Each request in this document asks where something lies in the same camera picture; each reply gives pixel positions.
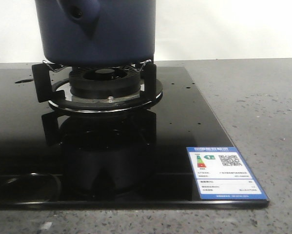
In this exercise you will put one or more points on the black pot support grate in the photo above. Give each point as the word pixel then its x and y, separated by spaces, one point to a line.
pixel 59 95

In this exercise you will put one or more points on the dark blue cooking pot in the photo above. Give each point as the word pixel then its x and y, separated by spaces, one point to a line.
pixel 97 32

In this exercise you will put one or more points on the black gas burner head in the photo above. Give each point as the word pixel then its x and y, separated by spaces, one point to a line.
pixel 103 83

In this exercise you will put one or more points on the blue energy rating label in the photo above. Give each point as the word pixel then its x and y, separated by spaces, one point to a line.
pixel 221 173

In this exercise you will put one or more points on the black glass gas cooktop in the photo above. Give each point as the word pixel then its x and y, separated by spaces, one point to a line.
pixel 134 160

